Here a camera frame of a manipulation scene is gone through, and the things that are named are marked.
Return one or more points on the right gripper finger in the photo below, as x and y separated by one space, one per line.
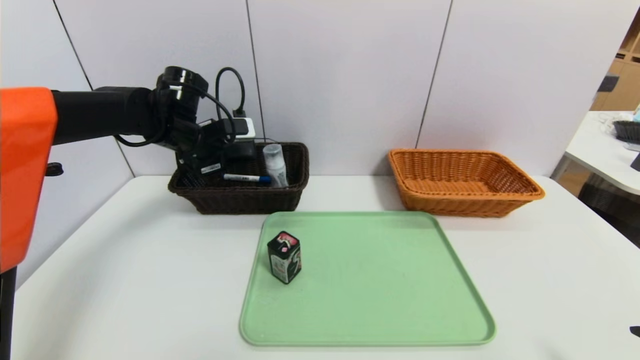
635 331

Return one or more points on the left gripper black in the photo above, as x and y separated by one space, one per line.
209 168

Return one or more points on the blue capped white marker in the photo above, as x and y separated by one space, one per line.
247 178

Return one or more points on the white plastic bottle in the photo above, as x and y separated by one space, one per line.
276 167

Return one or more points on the small black drink carton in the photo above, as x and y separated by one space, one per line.
284 257

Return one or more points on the dark brown wicker basket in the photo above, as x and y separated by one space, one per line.
240 200

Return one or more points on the small dark wicker basket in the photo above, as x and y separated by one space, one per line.
627 131

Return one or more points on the orange wicker basket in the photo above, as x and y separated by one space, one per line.
450 200

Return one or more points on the dark woven furniture piece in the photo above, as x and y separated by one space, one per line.
610 205

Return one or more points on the flat black object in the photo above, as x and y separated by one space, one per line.
636 162

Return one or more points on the white side table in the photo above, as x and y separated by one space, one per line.
600 150

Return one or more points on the light green plastic tray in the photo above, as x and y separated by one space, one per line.
390 290

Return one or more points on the pale teal object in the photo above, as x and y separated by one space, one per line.
637 112

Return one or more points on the light wooden shelf unit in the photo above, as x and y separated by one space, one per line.
622 85

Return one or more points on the dark grey box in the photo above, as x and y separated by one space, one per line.
607 84

